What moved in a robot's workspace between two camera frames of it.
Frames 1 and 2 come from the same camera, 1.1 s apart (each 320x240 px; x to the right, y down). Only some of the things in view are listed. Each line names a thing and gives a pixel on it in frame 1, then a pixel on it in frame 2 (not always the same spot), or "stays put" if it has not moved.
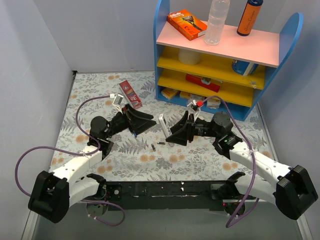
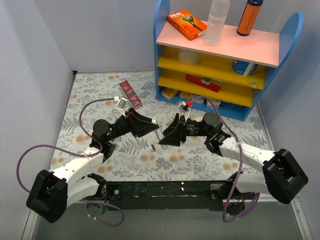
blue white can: (244, 68) stays put
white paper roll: (188, 57) stays put
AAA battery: (153, 147) stays put
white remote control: (165, 128) to (159, 134)
